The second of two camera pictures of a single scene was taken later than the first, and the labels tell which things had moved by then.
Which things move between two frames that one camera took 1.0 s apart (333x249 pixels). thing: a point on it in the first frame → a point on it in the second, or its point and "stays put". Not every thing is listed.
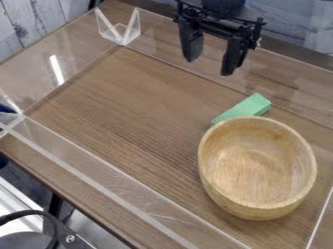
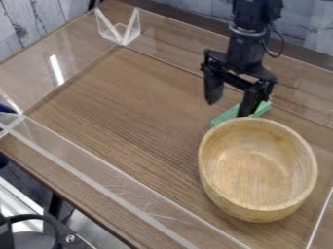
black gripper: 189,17 → 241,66
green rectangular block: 256,105 stays put
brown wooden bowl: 258,166 stays put
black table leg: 55,204 stays put
